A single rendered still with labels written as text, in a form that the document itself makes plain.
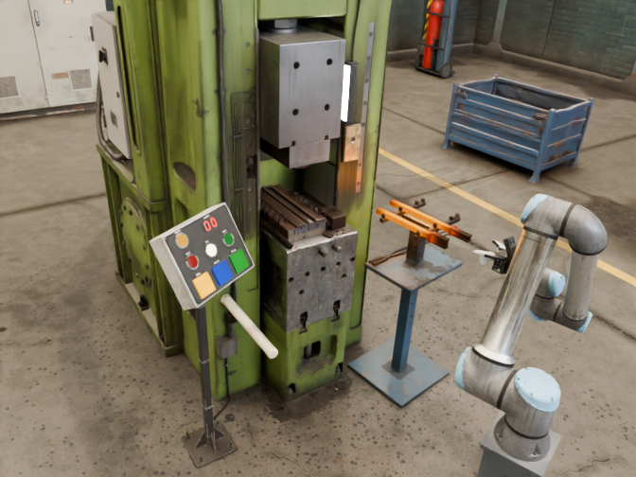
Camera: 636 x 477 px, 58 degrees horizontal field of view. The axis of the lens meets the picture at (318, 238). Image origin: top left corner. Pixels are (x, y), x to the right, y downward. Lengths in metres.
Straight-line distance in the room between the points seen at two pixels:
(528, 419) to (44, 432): 2.17
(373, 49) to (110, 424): 2.14
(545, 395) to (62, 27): 6.43
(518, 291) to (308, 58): 1.14
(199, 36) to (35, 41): 5.22
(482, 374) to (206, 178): 1.28
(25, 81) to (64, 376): 4.61
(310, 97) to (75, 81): 5.39
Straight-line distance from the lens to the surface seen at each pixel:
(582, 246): 2.03
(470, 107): 6.28
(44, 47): 7.35
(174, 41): 2.57
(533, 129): 5.91
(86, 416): 3.14
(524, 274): 2.03
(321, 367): 3.02
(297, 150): 2.36
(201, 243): 2.12
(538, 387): 2.06
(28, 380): 3.43
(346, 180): 2.76
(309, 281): 2.62
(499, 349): 2.08
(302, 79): 2.28
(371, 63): 2.65
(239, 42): 2.28
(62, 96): 7.49
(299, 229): 2.52
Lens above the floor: 2.18
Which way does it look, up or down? 30 degrees down
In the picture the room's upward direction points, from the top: 3 degrees clockwise
